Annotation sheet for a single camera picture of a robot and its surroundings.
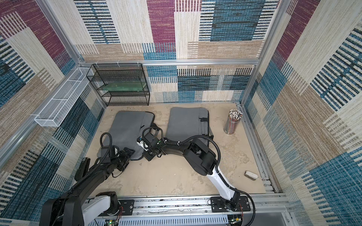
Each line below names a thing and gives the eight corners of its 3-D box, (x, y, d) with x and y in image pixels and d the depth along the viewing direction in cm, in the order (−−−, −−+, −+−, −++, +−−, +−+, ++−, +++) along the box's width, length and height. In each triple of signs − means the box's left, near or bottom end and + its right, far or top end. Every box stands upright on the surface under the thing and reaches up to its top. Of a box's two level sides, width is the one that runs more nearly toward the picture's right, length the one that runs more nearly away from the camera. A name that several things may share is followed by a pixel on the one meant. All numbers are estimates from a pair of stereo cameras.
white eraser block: (243, 176, 85) (246, 174, 82) (244, 172, 87) (246, 170, 84) (254, 181, 84) (257, 179, 80) (255, 177, 85) (258, 175, 82)
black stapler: (80, 182, 85) (73, 179, 80) (87, 160, 93) (82, 156, 88) (84, 182, 85) (78, 178, 80) (91, 160, 93) (86, 155, 89)
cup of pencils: (221, 130, 105) (227, 114, 91) (226, 124, 109) (232, 107, 94) (230, 136, 102) (238, 119, 88) (235, 129, 106) (243, 112, 91)
